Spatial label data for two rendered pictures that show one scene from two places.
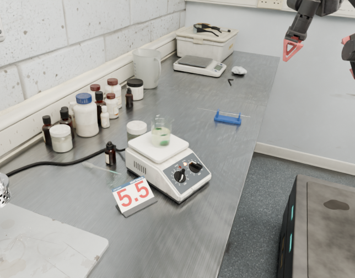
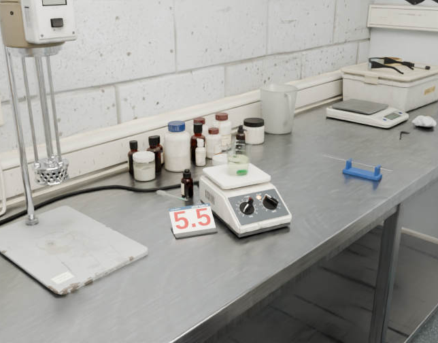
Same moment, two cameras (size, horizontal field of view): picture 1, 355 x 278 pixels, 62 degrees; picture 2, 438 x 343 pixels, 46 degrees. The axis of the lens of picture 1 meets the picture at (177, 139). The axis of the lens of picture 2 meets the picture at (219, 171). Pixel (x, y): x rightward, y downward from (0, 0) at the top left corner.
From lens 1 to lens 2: 0.48 m
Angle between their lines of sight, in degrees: 24
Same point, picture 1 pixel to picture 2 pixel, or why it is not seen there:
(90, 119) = (179, 151)
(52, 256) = (92, 249)
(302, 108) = not seen: outside the picture
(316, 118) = not seen: outside the picture
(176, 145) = (254, 177)
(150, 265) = (179, 274)
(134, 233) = (177, 250)
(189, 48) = (359, 90)
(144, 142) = (220, 170)
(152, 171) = (218, 199)
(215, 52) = (396, 95)
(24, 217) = (83, 220)
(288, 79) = not seen: outside the picture
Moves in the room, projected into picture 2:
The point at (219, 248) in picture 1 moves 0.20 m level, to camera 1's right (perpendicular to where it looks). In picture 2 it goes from (258, 278) to (374, 305)
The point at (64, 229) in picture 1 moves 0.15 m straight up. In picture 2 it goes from (113, 234) to (107, 165)
